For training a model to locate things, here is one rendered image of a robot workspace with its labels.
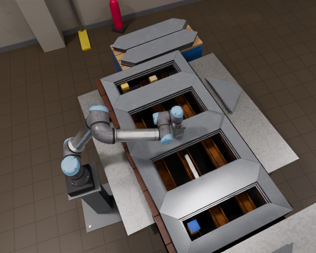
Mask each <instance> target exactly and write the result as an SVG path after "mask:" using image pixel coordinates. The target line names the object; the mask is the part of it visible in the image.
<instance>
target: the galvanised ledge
mask: <svg viewBox="0 0 316 253"><path fill-rule="evenodd" d="M78 100H79V103H80V105H81V108H82V111H83V114H84V116H85V119H86V118H87V117H88V116H89V109H90V107H89V104H88V102H91V103H94V104H98V105H102V106H105V104H104V101H103V99H102V97H101V96H100V93H99V91H98V89H97V90H94V91H92V92H89V93H86V94H84V95H81V96H79V97H78ZM105 107H106V106H105ZM92 138H93V141H94V144H95V146H96V149H97V152H98V155H99V157H100V160H101V163H102V166H103V169H104V171H105V174H106V177H107V180H108V182H109V185H110V188H111V191H112V193H113V196H114V199H115V201H116V204H117V207H118V210H119V212H120V215H121V218H122V221H123V223H124V226H125V229H126V231H127V234H128V236H130V235H133V234H135V233H137V232H139V231H141V230H143V229H145V228H147V227H149V226H151V225H153V224H155V222H154V220H153V217H152V213H151V211H150V208H149V206H148V204H147V201H146V199H145V197H144V194H143V192H142V190H141V187H140V185H139V183H138V180H137V178H136V176H135V173H134V171H133V169H132V167H131V166H130V164H129V161H128V157H127V155H126V152H125V150H124V148H123V145H122V143H121V142H117V143H116V144H105V143H102V142H100V141H98V140H96V139H95V138H94V137H92Z"/></svg>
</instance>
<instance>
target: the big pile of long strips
mask: <svg viewBox="0 0 316 253"><path fill-rule="evenodd" d="M187 26H188V23H187V21H186V20H181V19H175V18H172V19H169V20H166V21H163V22H160V23H157V24H155V25H152V26H149V27H146V28H143V29H140V30H137V31H134V32H132V33H129V34H126V35H123V36H120V37H118V38H117V40H116V41H115V43H114V44H113V46H112V47H113V49H114V50H115V51H118V52H122V53H125V55H124V56H123V58H122V60H121V65H123V66H127V67H133V66H136V65H139V64H141V63H144V62H147V61H149V60H152V59H155V58H157V57H160V56H163V55H165V54H168V53H171V52H173V51H176V50H179V51H181V50H184V49H187V48H189V47H192V45H193V43H194V41H195V39H196V36H197V34H198V32H196V31H190V30H186V28H187Z"/></svg>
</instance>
